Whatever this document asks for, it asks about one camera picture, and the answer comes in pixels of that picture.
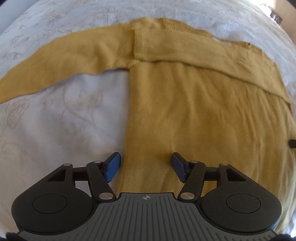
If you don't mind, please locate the white floral bedspread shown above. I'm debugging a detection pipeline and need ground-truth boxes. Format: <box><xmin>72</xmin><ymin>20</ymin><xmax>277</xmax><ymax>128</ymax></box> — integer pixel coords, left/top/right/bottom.
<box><xmin>1</xmin><ymin>1</ymin><xmax>295</xmax><ymax>235</ymax></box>

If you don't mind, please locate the dark object on right nightstand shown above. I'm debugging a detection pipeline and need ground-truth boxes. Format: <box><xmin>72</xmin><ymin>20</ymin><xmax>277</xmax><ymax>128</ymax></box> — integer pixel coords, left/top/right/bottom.
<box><xmin>270</xmin><ymin>11</ymin><xmax>282</xmax><ymax>25</ymax></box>

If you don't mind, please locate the mustard yellow knit sweater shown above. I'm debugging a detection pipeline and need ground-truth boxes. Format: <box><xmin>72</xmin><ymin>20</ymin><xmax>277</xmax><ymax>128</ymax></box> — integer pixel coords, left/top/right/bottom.
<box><xmin>0</xmin><ymin>16</ymin><xmax>296</xmax><ymax>235</ymax></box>

